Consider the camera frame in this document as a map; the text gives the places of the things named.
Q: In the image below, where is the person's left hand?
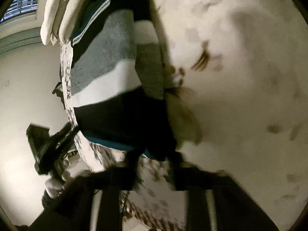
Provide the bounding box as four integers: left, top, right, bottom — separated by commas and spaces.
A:
45, 161, 72, 197

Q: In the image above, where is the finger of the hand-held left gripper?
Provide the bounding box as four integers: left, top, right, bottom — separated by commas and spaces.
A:
52, 123, 80, 150

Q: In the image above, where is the barred window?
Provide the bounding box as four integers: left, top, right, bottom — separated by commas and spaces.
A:
0, 0, 44, 23

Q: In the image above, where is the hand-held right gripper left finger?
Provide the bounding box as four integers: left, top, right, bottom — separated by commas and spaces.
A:
29, 164, 142, 231

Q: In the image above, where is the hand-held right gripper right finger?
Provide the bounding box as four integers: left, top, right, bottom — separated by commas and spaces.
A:
173, 164, 280, 231

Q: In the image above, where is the white folded garment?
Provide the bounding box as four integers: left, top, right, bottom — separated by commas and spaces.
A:
40, 0, 73, 45

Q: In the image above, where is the bed with floral bedspread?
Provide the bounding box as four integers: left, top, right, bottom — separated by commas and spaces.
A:
59, 0, 308, 231

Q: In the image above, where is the striped knit sweater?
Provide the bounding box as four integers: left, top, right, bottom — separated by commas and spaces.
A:
70, 0, 183, 162

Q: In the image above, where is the beige folded garment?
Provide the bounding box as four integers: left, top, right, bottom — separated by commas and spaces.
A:
58, 0, 101, 44

